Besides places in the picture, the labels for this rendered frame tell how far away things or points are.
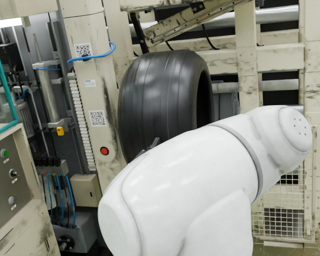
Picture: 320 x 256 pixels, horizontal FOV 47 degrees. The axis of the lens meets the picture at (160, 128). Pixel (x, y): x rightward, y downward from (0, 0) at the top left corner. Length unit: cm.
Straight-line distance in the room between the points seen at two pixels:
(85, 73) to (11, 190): 58
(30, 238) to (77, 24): 92
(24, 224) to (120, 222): 129
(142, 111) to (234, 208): 92
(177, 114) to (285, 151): 83
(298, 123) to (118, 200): 27
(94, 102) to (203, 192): 123
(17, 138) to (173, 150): 128
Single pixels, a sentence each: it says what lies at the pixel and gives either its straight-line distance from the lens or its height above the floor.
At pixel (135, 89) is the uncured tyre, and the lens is 137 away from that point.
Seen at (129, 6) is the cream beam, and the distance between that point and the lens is 174.
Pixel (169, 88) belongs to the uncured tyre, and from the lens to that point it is 133.
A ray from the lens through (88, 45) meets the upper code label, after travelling 155.
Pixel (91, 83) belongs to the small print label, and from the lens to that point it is 159.
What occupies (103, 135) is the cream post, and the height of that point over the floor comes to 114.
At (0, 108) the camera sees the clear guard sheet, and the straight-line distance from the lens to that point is 159.
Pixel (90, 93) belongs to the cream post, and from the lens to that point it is 161.
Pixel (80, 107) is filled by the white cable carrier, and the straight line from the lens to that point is 167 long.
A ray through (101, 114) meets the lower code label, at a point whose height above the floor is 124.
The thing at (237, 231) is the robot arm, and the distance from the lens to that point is 46.
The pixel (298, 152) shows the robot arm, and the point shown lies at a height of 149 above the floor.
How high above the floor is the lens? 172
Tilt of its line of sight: 21 degrees down
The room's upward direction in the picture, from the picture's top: 8 degrees counter-clockwise
